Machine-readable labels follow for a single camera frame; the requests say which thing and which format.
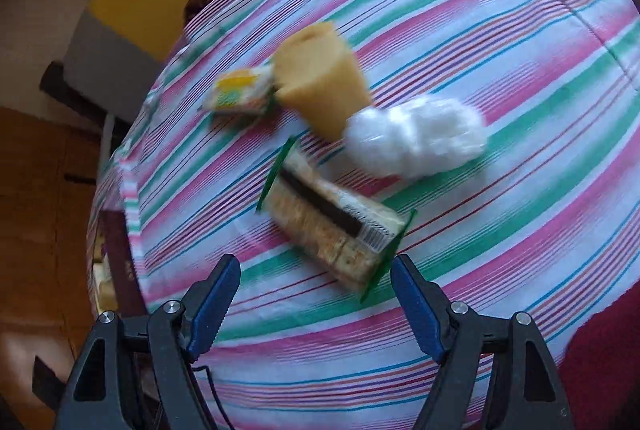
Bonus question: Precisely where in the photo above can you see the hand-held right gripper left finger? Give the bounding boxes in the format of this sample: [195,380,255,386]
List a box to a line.
[52,254,242,430]

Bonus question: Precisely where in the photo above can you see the yellow green snack packet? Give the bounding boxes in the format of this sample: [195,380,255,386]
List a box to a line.
[201,64,277,117]

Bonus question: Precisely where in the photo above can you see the black cable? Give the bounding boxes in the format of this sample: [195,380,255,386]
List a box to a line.
[194,362,235,430]

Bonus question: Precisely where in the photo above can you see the white cotton ball bag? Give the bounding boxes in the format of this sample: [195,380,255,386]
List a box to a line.
[344,94,489,181]

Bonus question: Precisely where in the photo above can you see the green-edged cracker packet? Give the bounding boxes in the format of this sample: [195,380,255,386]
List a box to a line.
[255,136,418,304]

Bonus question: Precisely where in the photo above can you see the striped pink green cloth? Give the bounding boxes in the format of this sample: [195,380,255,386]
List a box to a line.
[85,0,640,430]

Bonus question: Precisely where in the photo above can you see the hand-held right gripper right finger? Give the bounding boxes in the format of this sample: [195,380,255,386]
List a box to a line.
[391,253,577,430]

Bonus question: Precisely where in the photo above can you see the dark red storage box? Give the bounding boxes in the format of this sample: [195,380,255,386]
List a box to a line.
[91,209,148,317]

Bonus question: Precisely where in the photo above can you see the yellow wedge sponge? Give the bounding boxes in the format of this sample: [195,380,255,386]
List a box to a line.
[274,22,374,141]

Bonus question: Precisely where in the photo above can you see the dark red cloth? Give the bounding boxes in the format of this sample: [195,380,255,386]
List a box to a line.
[561,279,640,430]

